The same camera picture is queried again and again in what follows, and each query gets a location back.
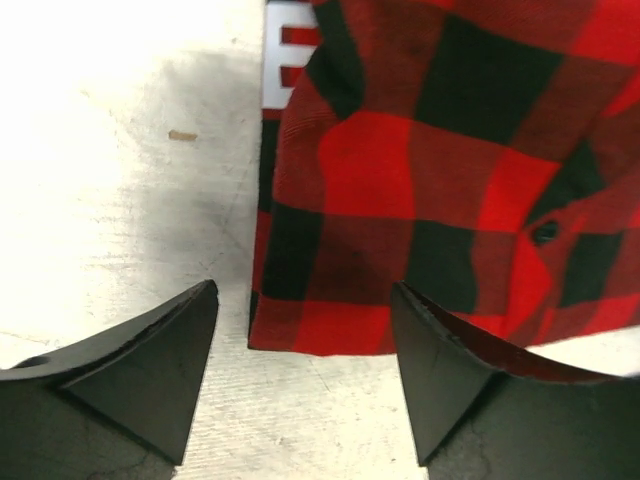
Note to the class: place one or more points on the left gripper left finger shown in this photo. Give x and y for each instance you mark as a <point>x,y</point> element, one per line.
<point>117,405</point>

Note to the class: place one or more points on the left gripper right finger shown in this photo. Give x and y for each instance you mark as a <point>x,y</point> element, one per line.
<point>482,408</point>

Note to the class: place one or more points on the red black plaid shirt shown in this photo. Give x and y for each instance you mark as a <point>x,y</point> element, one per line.
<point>486,153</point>

